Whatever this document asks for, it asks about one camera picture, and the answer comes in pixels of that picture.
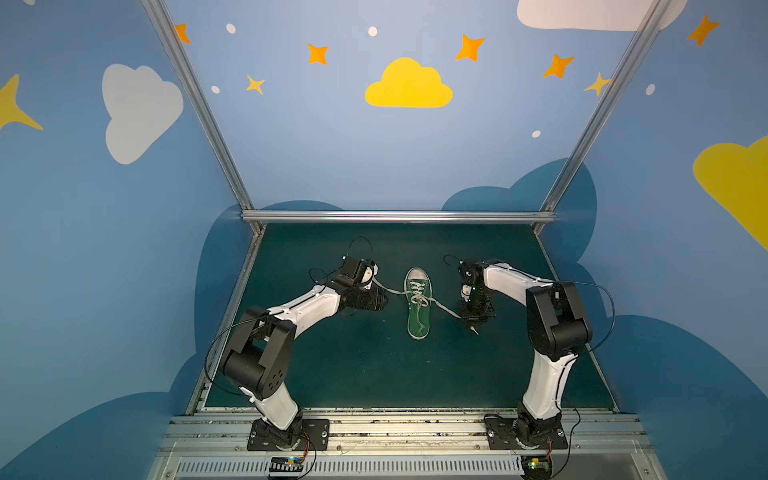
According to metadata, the green canvas sneaker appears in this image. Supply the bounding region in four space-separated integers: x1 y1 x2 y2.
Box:
404 267 432 340

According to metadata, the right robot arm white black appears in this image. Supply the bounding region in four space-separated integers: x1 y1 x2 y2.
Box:
458 260 593 443

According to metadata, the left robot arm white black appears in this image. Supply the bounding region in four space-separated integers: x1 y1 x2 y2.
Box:
218 281 388 432

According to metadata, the right controller board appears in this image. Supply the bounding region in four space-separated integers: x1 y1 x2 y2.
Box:
521 456 552 480

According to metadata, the controller board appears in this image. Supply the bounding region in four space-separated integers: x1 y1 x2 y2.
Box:
521 456 552 480
267 456 305 478

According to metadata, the left controller board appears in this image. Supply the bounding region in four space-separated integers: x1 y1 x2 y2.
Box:
267 456 305 478

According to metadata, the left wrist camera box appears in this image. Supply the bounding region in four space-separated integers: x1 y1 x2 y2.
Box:
336 256 378 289

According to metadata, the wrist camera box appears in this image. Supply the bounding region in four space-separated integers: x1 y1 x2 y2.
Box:
458 259 484 302
336 256 378 289

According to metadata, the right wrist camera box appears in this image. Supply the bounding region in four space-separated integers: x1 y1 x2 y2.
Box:
458 259 484 302

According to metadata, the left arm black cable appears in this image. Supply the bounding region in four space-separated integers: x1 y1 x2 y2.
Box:
203 235 376 400

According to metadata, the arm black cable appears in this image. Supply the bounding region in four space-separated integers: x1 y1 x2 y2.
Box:
203 235 376 400
557 280 617 361

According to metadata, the right aluminium frame post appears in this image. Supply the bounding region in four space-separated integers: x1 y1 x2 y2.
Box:
533 0 672 236

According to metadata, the aluminium frame post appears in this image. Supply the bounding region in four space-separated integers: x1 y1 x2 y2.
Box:
533 0 672 236
141 0 253 213

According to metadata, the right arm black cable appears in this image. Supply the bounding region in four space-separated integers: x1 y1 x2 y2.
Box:
557 280 617 361

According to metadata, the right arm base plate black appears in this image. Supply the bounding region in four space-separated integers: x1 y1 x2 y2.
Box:
483 414 569 450

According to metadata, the back aluminium frame bar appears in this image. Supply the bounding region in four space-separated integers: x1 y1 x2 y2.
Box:
241 210 556 224

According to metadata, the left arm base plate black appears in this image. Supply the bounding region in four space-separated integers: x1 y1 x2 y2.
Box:
246 417 330 451

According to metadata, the front aluminium rail bed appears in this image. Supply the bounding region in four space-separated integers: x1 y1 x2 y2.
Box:
148 409 666 479

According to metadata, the left aluminium frame post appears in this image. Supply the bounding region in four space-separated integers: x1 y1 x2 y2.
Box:
141 0 253 213

